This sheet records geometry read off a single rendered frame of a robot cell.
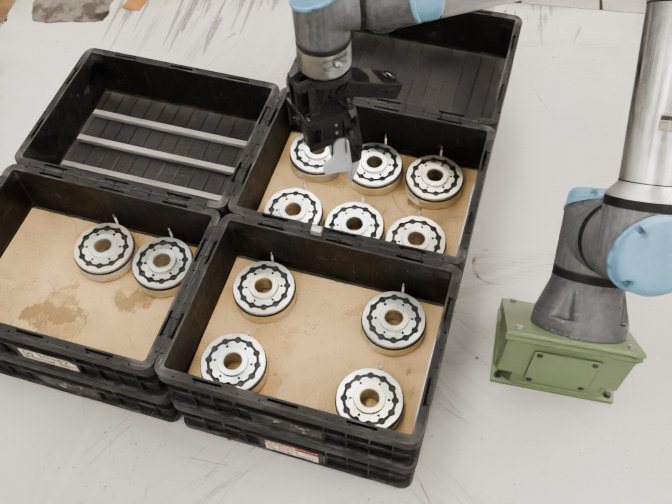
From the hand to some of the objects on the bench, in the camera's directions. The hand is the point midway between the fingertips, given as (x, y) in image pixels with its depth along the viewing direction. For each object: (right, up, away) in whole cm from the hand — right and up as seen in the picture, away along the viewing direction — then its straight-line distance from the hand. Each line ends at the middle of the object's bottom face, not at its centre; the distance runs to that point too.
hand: (345, 160), depth 121 cm
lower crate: (-43, -28, +19) cm, 54 cm away
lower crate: (-4, -37, +12) cm, 39 cm away
